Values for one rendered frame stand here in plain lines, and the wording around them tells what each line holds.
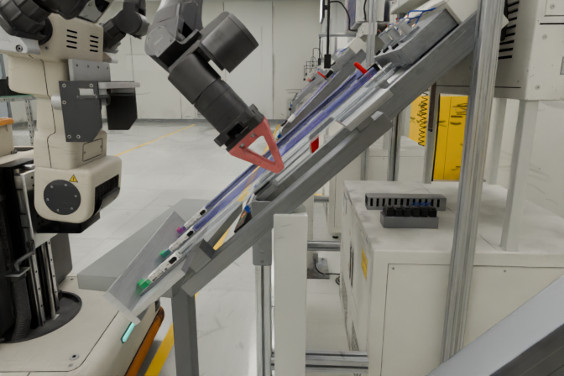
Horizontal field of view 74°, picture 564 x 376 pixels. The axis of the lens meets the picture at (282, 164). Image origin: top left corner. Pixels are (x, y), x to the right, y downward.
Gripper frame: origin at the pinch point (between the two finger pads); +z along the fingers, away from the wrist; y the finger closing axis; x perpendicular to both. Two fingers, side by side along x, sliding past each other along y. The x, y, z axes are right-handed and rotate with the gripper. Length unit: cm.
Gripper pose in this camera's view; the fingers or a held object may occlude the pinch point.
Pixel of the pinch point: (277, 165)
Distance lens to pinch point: 55.6
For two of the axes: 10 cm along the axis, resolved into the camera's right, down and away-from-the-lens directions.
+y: -0.1, -2.2, 9.8
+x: -7.4, 6.6, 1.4
